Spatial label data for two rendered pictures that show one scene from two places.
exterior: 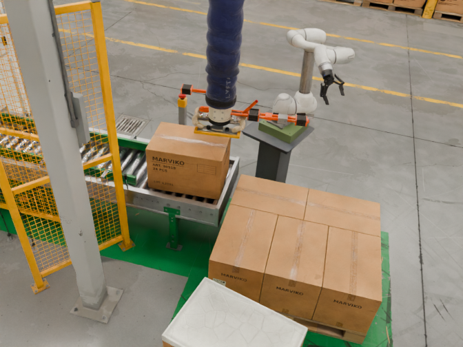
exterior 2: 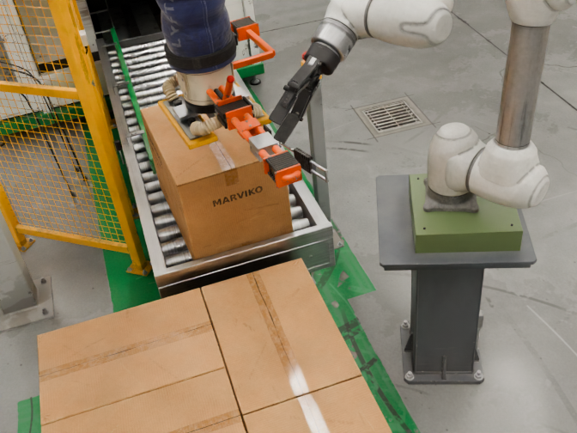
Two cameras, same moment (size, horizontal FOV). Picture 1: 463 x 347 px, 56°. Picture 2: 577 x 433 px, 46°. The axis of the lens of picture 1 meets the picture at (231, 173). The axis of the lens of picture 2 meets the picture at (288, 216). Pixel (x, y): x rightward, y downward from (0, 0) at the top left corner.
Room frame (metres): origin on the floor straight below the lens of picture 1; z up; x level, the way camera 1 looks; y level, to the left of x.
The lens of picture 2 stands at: (2.13, -1.84, 2.31)
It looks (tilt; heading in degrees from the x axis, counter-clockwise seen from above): 39 degrees down; 65
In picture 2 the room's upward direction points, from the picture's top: 7 degrees counter-clockwise
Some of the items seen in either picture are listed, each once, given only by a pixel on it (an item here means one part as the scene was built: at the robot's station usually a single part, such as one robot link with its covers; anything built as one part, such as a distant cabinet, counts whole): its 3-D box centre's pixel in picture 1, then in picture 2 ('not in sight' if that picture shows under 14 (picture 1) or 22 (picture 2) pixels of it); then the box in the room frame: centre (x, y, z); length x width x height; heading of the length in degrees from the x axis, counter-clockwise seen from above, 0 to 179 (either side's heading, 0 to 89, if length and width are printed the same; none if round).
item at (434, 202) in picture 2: (278, 118); (450, 186); (3.42, -0.38, 0.86); 0.22 x 0.18 x 0.06; 51
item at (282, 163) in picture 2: (301, 120); (282, 168); (2.75, -0.48, 1.27); 0.08 x 0.07 x 0.05; 86
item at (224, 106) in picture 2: (253, 114); (234, 112); (2.78, -0.13, 1.27); 0.10 x 0.08 x 0.06; 176
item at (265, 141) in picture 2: (282, 118); (264, 146); (2.76, -0.34, 1.26); 0.07 x 0.07 x 0.04; 86
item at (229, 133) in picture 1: (217, 129); (185, 116); (2.70, 0.13, 1.16); 0.34 x 0.10 x 0.05; 86
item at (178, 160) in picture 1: (189, 160); (215, 172); (2.83, 0.35, 0.75); 0.60 x 0.40 x 0.40; 83
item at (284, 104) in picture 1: (283, 105); (454, 156); (3.40, -0.41, 1.00); 0.18 x 0.16 x 0.22; 107
